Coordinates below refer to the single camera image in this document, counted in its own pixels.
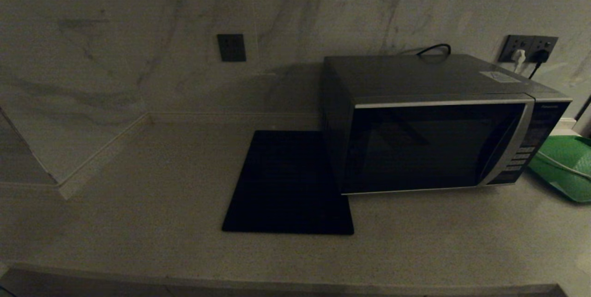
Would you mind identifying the white power cable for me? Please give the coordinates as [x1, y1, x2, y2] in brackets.
[538, 151, 591, 179]

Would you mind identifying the dark glass microwave door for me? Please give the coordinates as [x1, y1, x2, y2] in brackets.
[342, 99, 536, 194]

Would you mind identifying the black plug with cable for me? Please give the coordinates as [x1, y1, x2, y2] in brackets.
[529, 50, 550, 79]

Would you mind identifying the black curved cable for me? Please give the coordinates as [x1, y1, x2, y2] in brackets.
[416, 44, 452, 57]

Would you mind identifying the black double wall socket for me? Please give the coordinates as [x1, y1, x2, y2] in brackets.
[499, 35, 559, 63]

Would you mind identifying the black single wall socket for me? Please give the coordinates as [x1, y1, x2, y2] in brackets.
[217, 34, 247, 62]

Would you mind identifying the green plastic tray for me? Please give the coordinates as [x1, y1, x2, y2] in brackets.
[528, 135, 591, 204]

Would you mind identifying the silver microwave oven body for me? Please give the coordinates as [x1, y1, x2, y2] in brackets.
[322, 55, 573, 194]

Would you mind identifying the black induction cooktop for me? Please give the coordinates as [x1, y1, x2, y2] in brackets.
[222, 131, 355, 235]

